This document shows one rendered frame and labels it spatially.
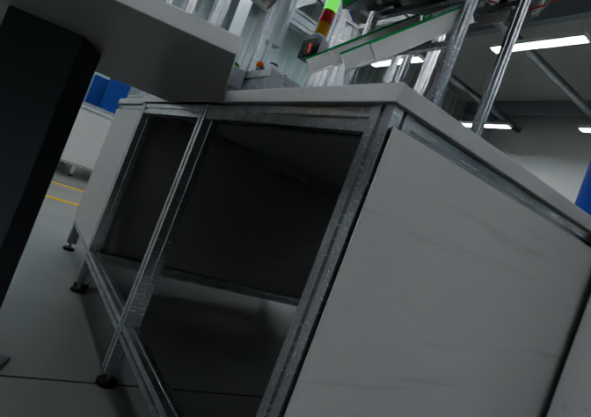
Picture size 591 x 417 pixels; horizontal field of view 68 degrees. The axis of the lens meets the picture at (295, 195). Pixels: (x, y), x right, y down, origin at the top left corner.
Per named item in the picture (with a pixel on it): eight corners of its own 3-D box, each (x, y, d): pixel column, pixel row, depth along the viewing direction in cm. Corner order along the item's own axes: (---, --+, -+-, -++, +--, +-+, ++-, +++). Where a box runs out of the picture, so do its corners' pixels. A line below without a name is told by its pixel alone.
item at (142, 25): (-325, -197, 51) (-315, -220, 52) (7, 35, 139) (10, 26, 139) (236, 54, 67) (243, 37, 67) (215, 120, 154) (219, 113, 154)
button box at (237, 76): (218, 79, 121) (226, 59, 121) (193, 82, 139) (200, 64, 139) (239, 91, 125) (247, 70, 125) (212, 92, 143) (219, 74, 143)
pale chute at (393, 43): (376, 62, 91) (369, 41, 90) (346, 71, 103) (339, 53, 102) (475, 21, 100) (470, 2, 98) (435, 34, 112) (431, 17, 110)
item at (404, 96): (396, 101, 60) (404, 81, 60) (141, 101, 185) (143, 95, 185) (684, 293, 138) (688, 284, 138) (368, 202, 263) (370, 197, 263)
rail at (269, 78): (259, 104, 113) (273, 64, 113) (164, 103, 187) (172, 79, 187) (275, 113, 116) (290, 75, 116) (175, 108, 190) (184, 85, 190)
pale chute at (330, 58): (333, 67, 104) (326, 48, 102) (310, 75, 116) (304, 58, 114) (424, 31, 112) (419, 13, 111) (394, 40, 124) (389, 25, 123)
